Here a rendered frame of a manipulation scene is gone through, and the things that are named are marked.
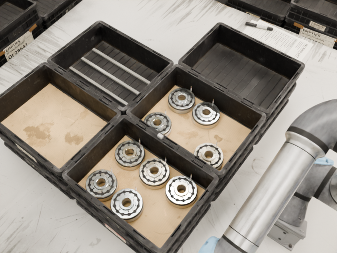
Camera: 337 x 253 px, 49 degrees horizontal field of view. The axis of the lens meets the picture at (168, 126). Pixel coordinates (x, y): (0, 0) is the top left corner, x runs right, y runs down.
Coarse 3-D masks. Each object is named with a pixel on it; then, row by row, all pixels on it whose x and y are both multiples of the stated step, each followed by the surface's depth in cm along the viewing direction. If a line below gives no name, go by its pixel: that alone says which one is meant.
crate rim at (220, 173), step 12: (168, 72) 138; (192, 72) 138; (156, 84) 135; (144, 96) 132; (228, 96) 132; (132, 108) 129; (252, 108) 129; (264, 120) 127; (156, 132) 123; (252, 132) 125; (192, 156) 118; (228, 168) 117
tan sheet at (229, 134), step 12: (156, 108) 141; (168, 108) 141; (180, 120) 138; (228, 120) 138; (180, 132) 135; (192, 132) 135; (204, 132) 135; (216, 132) 135; (228, 132) 135; (240, 132) 136; (180, 144) 132; (192, 144) 132; (228, 144) 133; (240, 144) 133; (228, 156) 130
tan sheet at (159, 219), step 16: (112, 160) 129; (128, 176) 125; (144, 192) 122; (160, 192) 122; (144, 208) 119; (160, 208) 119; (176, 208) 119; (144, 224) 116; (160, 224) 116; (176, 224) 116; (160, 240) 113
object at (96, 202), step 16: (112, 128) 124; (144, 128) 124; (96, 144) 120; (80, 160) 117; (192, 160) 117; (64, 176) 114; (80, 192) 112; (208, 192) 111; (192, 208) 109; (128, 224) 106; (144, 240) 103
